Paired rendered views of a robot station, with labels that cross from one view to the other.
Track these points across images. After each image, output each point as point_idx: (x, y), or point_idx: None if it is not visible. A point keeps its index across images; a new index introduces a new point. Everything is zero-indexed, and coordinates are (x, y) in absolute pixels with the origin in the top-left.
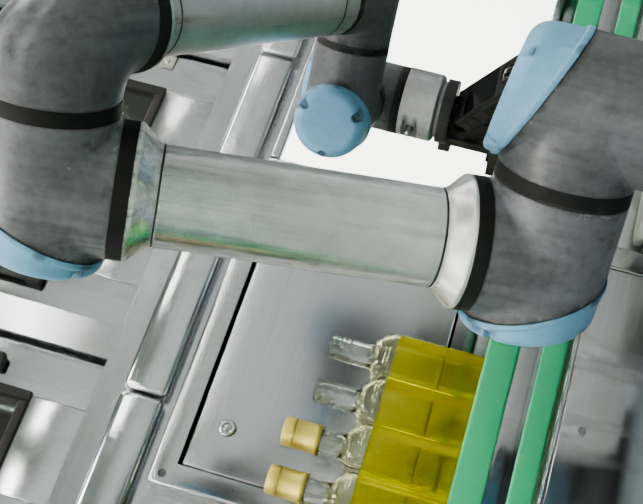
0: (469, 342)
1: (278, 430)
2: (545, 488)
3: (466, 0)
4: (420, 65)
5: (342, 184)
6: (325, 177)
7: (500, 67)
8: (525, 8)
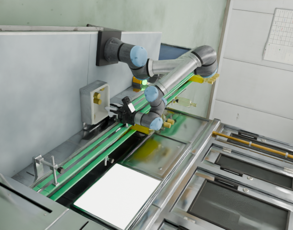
0: (131, 147)
1: (169, 144)
2: (138, 94)
3: (100, 207)
4: (120, 194)
5: (167, 60)
6: (168, 61)
7: (127, 104)
8: (85, 201)
